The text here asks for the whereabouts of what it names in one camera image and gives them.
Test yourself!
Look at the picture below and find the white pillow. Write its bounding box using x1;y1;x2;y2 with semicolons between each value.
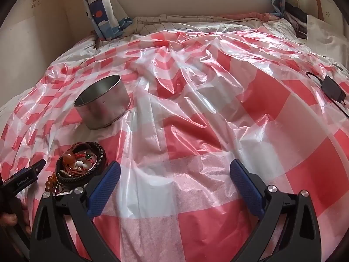
305;14;349;69

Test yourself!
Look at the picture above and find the dark clothing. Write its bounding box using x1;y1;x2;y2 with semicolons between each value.
284;3;310;37

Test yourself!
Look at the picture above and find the round metal tin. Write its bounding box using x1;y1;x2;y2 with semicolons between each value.
73;74;131;130

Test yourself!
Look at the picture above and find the black braided bracelet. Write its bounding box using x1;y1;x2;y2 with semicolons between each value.
55;142;107;184

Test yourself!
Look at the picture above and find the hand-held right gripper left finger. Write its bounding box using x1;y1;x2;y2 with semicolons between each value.
29;160;122;262

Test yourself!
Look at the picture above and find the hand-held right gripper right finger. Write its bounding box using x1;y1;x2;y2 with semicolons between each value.
230;158;322;262

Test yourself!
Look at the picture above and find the red white checkered plastic sheet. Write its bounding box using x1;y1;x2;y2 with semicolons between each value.
0;23;349;262

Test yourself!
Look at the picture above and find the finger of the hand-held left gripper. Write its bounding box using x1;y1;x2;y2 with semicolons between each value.
27;159;47;176

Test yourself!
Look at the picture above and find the black power adapter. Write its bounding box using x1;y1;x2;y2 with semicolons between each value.
321;76;346;102

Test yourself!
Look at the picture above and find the pink blanket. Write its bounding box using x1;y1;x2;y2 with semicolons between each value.
218;12;281;22

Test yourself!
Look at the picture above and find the orange agate bead bracelet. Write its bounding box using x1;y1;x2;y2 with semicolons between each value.
61;149;76;167

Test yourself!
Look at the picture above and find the amber bead bracelet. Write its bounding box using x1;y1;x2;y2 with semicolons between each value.
44;170;60;195

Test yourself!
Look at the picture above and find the person's left hand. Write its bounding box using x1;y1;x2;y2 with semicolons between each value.
0;200;32;236

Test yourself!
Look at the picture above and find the black adapter cable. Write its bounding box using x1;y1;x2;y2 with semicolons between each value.
305;71;349;119

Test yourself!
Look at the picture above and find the red cord bracelet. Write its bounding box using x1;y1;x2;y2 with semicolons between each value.
69;153;94;175

